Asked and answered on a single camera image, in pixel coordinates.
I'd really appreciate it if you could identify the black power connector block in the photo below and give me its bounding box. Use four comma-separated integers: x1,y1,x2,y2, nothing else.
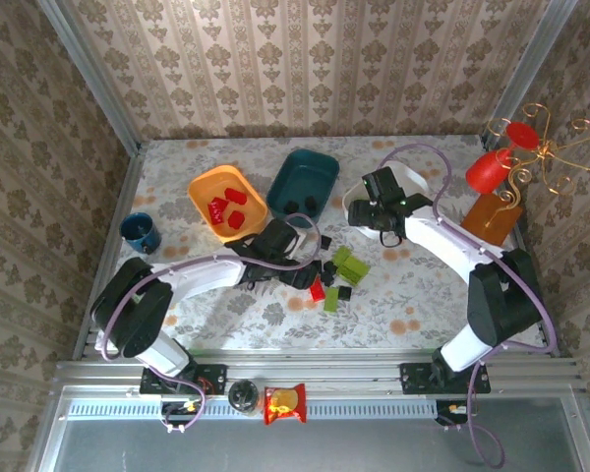
162,397,210,420
436,400,473,427

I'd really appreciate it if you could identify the aluminium side rail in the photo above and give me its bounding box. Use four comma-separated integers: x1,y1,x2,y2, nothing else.
73,151,144,355
513,225,561,358

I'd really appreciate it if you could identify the gold wire ornament stand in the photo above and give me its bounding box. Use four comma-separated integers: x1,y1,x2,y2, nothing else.
486,102,590,227

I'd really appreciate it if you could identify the black round jar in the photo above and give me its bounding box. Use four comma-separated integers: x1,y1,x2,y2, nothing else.
227,379,261,418

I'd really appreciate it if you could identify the red snack bag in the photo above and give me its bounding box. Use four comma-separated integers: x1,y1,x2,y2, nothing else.
263,383,308,426

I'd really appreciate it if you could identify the floral patterned table cover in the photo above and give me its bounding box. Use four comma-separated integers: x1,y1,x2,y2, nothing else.
112,137,545,353

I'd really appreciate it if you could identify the long aluminium base rail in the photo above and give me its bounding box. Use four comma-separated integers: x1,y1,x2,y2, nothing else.
56,351,590,394

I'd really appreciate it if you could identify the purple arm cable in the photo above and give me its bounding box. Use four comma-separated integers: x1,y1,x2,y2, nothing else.
97,211,324,435
379,143,560,468

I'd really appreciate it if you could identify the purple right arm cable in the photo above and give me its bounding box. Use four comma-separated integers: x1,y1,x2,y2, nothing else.
379,143,560,468

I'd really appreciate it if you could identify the orange wooden block base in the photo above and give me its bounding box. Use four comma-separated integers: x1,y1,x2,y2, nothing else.
460,193,523,247

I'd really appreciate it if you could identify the large green lego brick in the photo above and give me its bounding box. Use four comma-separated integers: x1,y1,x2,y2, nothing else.
337,256,372,288

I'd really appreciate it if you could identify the grey metal sheet panel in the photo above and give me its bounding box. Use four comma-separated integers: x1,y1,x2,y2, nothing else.
29,387,590,472

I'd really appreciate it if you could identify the blue cup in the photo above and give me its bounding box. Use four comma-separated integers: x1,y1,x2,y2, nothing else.
119,211,162,256

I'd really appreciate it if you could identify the white plastic container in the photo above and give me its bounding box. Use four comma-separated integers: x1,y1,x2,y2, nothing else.
342,161,430,242

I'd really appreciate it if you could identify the teal plastic container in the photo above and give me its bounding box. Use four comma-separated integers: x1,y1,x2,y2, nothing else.
265,148,340,230

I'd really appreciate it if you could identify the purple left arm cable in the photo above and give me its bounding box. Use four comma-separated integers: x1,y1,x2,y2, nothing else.
97,211,324,435

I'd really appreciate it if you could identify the orange plastic container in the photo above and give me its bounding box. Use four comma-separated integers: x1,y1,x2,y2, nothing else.
187,164,269,245

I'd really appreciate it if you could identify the aluminium frame post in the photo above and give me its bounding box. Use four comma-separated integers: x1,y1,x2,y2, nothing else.
36,0,142,154
481,0,579,148

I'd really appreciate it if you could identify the white slotted cable duct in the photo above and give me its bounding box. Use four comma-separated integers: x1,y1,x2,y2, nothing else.
66,396,473,420

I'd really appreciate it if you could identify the red plastic wine glass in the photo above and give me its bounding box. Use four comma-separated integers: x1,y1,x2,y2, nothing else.
465,120,542,196

